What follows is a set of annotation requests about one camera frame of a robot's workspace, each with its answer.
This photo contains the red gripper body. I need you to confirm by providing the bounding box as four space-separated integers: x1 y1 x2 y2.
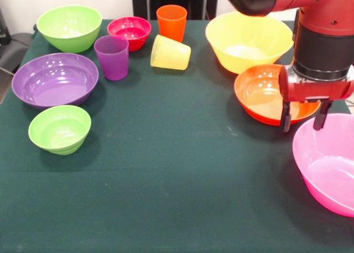
278 65 354 103

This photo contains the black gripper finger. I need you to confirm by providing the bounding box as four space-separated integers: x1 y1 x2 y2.
313 99 332 131
280 100 291 132

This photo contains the pink bowl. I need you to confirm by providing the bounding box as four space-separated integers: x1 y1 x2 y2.
292 113 354 218

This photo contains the yellow bowl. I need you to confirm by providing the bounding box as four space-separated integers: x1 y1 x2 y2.
205 11 295 75

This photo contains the yellow cup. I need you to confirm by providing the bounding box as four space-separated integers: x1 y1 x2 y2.
150 34 192 71

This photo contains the orange bowl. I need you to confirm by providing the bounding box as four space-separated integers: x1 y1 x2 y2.
234 64 322 126

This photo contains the dark green tablecloth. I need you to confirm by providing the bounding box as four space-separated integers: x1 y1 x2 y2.
0 19 354 253

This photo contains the orange cup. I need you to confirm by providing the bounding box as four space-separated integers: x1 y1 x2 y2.
156 4 188 43

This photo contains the red bowl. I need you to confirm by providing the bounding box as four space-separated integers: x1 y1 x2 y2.
107 16 152 52

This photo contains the purple cup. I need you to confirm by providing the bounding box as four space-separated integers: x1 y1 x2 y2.
93 34 130 81

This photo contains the small green bowl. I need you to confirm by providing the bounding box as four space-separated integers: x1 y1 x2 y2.
28 105 92 156

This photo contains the large green bowl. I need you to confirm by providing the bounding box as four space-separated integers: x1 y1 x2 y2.
36 4 103 54

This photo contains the purple bowl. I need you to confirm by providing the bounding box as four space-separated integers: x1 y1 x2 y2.
11 52 100 110

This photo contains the dark grey chair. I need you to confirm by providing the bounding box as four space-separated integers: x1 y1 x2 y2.
0 6 37 74

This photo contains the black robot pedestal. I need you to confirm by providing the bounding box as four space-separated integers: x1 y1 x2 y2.
131 0 222 21

